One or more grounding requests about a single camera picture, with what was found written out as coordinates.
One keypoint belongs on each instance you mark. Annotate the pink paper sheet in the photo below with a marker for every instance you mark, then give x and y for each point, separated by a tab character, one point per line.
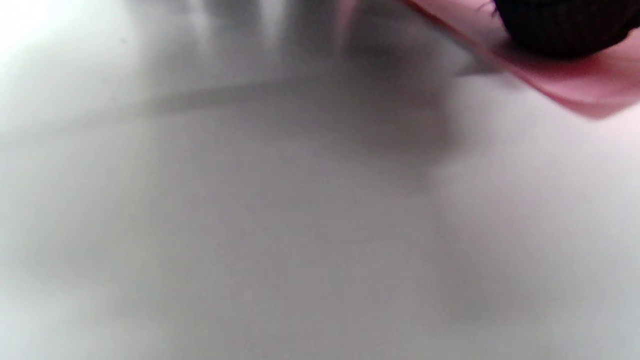
590	85

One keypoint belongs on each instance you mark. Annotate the person's left hand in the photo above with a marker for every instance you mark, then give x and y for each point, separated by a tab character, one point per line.
565	25

